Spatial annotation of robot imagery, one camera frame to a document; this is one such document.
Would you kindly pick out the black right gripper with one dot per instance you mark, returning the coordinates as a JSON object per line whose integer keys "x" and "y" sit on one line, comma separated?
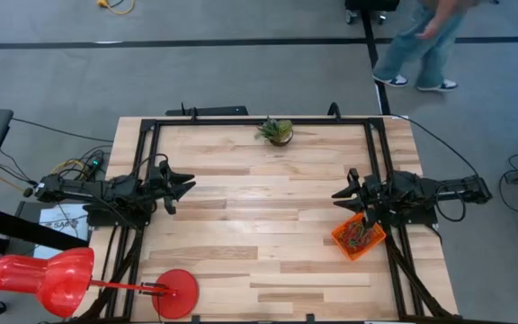
{"x": 373, "y": 193}

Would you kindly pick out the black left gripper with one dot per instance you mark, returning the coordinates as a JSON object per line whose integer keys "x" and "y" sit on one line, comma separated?
{"x": 158, "y": 189}

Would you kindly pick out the light green rubber band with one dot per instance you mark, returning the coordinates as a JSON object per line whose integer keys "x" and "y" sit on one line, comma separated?
{"x": 352, "y": 234}

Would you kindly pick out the orange plastic mesh bin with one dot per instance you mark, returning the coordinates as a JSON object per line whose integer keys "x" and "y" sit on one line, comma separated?
{"x": 353, "y": 254}

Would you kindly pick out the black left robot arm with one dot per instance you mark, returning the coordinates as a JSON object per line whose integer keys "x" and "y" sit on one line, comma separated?
{"x": 83, "y": 191}

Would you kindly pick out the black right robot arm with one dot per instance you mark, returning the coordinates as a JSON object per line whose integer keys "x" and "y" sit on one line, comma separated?
{"x": 416, "y": 189}

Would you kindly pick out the black box with antennas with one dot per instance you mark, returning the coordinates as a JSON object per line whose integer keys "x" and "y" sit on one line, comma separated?
{"x": 214, "y": 110}

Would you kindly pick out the potted succulent plant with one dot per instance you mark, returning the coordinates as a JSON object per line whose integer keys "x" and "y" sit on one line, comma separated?
{"x": 277, "y": 131}

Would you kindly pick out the white paper sheet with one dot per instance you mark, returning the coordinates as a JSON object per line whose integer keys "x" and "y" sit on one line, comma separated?
{"x": 56, "y": 225}

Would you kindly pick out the small black plug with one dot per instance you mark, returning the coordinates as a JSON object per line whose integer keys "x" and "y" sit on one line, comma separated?
{"x": 28, "y": 192}

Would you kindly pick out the red desk lamp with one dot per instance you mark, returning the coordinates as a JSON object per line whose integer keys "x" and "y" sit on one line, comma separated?
{"x": 61, "y": 281}

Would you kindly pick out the person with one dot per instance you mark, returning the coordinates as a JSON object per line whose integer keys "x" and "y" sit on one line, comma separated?
{"x": 403, "y": 49}

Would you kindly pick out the black rolling stand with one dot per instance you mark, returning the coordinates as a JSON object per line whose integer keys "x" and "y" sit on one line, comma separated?
{"x": 16, "y": 225}

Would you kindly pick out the black cart with casters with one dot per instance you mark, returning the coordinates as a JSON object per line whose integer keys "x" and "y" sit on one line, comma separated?
{"x": 371, "y": 4}

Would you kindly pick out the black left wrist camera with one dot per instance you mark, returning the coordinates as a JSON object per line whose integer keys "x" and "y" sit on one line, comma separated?
{"x": 169, "y": 206}

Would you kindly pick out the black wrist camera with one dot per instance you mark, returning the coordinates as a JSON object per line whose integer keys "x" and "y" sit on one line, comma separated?
{"x": 169, "y": 206}
{"x": 369, "y": 220}

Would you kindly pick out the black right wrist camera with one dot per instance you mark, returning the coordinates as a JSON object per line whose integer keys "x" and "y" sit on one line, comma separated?
{"x": 369, "y": 220}

